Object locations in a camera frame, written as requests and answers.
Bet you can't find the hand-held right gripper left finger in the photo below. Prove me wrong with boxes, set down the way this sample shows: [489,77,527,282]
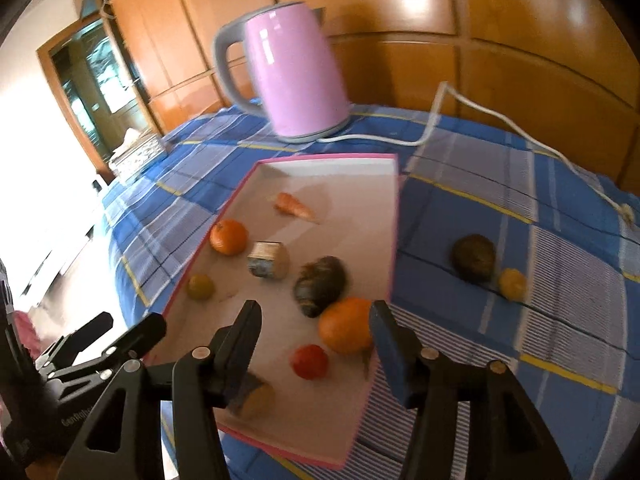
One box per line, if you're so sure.
[59,300,263,480]

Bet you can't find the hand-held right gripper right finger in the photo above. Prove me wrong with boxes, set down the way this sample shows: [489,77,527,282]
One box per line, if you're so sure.
[369,300,571,480]

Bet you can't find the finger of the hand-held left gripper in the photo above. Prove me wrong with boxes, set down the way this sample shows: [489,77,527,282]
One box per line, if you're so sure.
[50,312,168,382]
[32,311,115,376]

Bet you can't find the beige potato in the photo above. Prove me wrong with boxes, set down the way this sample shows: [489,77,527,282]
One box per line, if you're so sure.
[227,370,276,420]

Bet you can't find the red tomato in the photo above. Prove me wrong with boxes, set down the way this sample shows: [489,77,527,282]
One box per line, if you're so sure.
[291,344,330,380]

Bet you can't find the cut beige root piece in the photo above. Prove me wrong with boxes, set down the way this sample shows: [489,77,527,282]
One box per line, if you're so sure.
[247,241,291,280]

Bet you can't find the pink shallow tray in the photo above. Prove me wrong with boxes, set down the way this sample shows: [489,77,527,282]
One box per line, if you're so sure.
[142,154,401,470]

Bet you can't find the orange carrot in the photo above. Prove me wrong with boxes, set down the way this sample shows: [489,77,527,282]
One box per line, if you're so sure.
[274,192,321,224]

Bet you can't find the large orange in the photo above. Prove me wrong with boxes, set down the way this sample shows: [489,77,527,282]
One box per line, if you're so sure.
[318,297,375,356]

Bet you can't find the pink cloth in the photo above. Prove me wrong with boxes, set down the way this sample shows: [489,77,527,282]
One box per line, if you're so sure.
[12,310,39,361]

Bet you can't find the small yellow-green fruit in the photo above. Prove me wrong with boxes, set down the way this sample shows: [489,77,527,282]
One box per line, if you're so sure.
[187,273,216,302]

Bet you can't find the small mandarin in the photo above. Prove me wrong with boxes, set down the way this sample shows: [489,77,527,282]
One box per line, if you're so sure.
[209,219,249,257]

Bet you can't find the dark avocado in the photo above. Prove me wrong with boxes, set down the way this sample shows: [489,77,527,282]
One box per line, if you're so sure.
[452,234,497,284]

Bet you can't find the yellow lemon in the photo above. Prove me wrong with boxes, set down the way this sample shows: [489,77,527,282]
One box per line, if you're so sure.
[498,268,528,303]

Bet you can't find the patterned tissue box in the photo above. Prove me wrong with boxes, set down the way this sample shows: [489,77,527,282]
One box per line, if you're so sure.
[107,127,169,182]

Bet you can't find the blue plaid blanket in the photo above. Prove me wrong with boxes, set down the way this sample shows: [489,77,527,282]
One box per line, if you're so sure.
[100,105,640,480]

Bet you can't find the grey kettle base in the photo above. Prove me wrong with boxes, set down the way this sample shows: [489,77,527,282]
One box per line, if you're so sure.
[276,110,352,145]

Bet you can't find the wooden glass door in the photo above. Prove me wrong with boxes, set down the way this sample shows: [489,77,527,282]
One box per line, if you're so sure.
[37,17,161,171]

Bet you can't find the pink electric kettle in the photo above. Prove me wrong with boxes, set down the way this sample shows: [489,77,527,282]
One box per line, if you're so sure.
[214,1,351,139]

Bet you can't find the wooden wardrobe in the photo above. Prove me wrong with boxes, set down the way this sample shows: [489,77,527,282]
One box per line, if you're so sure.
[97,0,640,191]

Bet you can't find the white power cable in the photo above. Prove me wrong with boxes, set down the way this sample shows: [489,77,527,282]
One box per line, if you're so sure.
[320,81,636,226]

